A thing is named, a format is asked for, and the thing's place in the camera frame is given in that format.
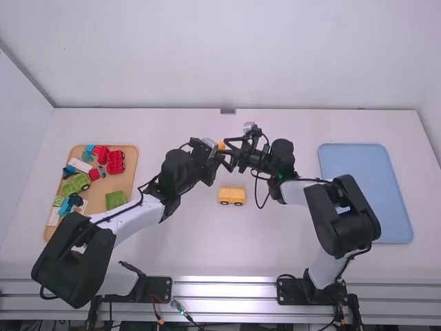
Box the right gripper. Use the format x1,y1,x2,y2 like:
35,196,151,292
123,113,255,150
220,133,269,174

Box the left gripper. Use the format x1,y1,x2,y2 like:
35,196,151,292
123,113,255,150
190,137,227,188

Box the yellow toy car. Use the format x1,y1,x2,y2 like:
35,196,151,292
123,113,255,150
217,185,248,208

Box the flat green toy brick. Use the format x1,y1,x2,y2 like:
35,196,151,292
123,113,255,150
104,190,129,210

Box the red and grey toy brick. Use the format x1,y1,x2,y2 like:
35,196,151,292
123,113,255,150
88,165,108,182

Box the silver rails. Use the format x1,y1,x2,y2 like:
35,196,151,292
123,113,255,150
0,274,441,325

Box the tan tray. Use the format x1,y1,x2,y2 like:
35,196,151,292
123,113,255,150
42,143,140,243

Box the blue mat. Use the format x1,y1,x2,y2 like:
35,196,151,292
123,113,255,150
316,142,415,245

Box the long white toy brick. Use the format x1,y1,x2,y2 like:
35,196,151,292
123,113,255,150
67,157,92,174

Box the green toy car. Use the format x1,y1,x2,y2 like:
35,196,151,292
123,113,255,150
61,172,92,196

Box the blue and black toy brick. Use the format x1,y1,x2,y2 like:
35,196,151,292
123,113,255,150
58,193,84,217

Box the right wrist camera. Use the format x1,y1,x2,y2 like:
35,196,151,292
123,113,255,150
242,121,263,139

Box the black cable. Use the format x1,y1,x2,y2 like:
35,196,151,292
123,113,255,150
252,168,274,210
333,241,374,287

